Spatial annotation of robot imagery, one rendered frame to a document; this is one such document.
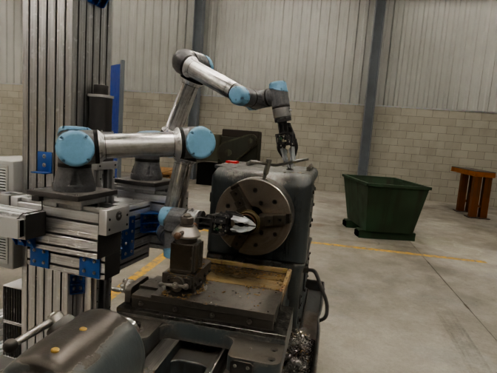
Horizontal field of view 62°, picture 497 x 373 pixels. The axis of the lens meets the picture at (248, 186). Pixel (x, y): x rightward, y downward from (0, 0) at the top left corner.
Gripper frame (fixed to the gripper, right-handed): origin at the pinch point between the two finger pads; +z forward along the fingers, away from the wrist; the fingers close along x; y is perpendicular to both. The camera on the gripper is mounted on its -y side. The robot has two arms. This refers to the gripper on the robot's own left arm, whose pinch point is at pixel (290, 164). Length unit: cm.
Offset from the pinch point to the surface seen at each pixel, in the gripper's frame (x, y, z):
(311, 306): -4, -34, 77
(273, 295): -2, 67, 33
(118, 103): -288, -394, -110
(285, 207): -2.4, 17.0, 15.6
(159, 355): -27, 89, 37
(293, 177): 0.4, -1.0, 5.5
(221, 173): -31.0, 0.2, -0.6
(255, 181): -12.6, 16.9, 3.9
